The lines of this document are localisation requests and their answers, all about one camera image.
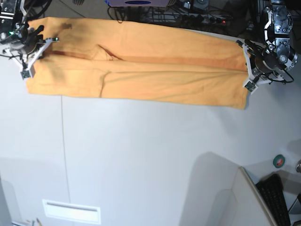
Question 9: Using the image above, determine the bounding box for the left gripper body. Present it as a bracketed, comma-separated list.
[244, 40, 285, 75]

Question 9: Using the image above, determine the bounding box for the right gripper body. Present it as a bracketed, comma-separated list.
[9, 25, 44, 59]

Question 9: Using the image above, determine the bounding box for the orange t-shirt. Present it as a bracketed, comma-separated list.
[26, 17, 248, 109]

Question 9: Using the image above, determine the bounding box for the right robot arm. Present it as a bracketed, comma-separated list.
[0, 0, 52, 56]

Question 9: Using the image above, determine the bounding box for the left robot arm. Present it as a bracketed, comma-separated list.
[244, 0, 298, 76]

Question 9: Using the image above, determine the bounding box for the green tape roll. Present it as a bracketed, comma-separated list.
[273, 154, 285, 169]

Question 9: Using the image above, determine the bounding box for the black keyboard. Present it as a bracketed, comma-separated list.
[256, 174, 291, 226]

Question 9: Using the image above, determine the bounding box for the white partition panel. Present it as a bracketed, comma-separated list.
[180, 152, 277, 226]

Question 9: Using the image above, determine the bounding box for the white table slot plate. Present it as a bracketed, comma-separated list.
[42, 200, 101, 225]

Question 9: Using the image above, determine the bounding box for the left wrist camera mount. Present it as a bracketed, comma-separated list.
[236, 40, 286, 94]

